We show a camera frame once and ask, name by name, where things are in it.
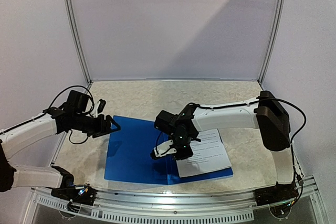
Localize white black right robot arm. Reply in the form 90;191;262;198
150;91;306;201

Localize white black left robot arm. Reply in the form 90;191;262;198
1;89;121;200

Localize aluminium frame post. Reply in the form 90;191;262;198
64;0;92;84
257;0;285;86

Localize blue plastic folder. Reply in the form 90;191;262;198
104;115;228;186

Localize aluminium front rail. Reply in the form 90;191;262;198
23;176;328;223

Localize right aluminium frame post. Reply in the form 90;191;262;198
257;0;285;86

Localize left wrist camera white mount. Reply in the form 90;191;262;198
91;99;106;118

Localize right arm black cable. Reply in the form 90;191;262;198
154;98;308;183

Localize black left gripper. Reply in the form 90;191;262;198
73;112;121;138

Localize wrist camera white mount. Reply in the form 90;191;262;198
150;140;177;160
91;99;106;118

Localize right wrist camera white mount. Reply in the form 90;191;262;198
150;140;177;160

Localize white printed paper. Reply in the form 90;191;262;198
176;129;233;179

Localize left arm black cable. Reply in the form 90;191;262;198
49;85;95;145

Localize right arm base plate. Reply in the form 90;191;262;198
254;182;303;207

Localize left aluminium frame post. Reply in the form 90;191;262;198
64;0;92;84

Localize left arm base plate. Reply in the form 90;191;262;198
51;185;98;206

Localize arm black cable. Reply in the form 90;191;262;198
49;85;95;145
154;98;308;183

